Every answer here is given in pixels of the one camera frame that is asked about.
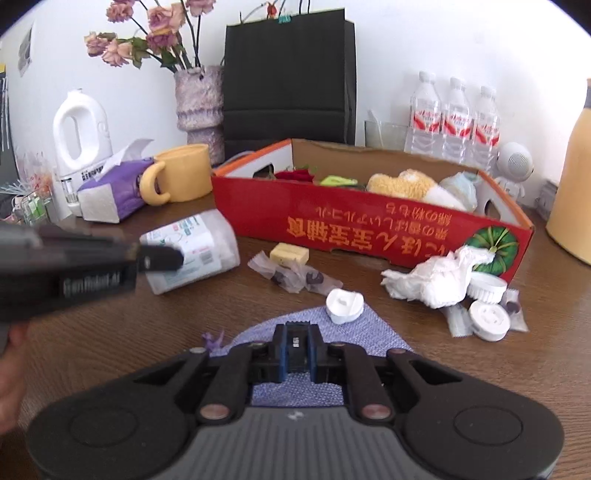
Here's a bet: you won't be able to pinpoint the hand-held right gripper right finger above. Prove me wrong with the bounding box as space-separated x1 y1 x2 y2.
307 325 462 423

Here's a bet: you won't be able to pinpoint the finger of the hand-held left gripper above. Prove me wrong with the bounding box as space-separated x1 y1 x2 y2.
136 244 184 273

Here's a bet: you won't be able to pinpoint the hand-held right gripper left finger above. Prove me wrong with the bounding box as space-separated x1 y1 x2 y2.
131 324 296 424

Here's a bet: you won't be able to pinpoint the clear plastic wipes pack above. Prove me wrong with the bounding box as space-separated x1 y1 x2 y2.
140 210 241 294

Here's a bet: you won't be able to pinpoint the white round slotted cap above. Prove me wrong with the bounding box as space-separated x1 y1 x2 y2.
468 300 511 342
325 290 365 324

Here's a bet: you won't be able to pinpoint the purple knitted drawstring pouch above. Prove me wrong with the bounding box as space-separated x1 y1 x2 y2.
203 305 414 407

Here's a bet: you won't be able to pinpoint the clear dark candy wrapper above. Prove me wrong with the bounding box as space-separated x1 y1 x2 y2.
248 251 306 294
505 288 530 332
300 269 343 295

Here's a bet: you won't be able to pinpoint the red cardboard box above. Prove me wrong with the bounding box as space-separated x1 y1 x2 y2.
211 138 535 283

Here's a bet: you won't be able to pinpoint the red fabric rose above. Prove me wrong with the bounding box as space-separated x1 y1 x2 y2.
276 167 319 185

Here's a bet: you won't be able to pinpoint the green tissue packet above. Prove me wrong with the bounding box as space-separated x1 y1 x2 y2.
318 174 365 189

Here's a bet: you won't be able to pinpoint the orange and white plush toy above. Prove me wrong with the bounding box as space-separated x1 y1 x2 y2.
367 170 437 200

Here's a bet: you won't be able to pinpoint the grey metal container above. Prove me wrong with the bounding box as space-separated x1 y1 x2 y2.
536 180 559 217

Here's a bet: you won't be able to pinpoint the person's left hand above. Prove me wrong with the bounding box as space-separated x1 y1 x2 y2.
0 320 29 432

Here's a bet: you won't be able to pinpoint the clear plastic organizer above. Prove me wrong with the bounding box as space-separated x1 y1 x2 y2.
0 148 58 227

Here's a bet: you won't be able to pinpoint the purple tissue box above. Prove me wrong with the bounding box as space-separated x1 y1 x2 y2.
78 138 155 224

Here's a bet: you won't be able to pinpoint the yellow mug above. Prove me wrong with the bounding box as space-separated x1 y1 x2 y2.
140 144 213 206

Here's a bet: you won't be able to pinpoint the yellow rectangular block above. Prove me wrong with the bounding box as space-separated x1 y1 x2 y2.
270 243 309 266

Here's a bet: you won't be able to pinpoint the crumpled white tissue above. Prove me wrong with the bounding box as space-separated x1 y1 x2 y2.
381 246 490 309

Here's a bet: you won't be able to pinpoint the clear empty wrapper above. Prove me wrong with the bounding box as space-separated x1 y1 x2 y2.
442 305 472 337

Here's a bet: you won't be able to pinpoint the textured grey vase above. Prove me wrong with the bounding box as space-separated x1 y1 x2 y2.
174 65 225 167

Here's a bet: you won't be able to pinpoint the white detergent bottle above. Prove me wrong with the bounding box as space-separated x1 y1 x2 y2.
52 90 114 217

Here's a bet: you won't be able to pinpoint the white ribbed jar lid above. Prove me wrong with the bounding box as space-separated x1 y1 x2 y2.
464 272 509 304

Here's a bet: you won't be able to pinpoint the dried pink roses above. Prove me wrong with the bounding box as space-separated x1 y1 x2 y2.
84 0 218 75

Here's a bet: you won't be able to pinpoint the black paper bag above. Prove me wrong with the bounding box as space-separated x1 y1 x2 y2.
223 8 357 160

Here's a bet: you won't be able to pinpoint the clear drinking glass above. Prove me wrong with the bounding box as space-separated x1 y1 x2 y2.
365 108 409 151

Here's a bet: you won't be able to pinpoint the white robot speaker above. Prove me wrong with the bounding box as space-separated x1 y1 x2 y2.
489 142 536 202

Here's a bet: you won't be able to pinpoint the yellow thermos jug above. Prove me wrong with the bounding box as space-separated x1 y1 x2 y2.
546 78 591 266

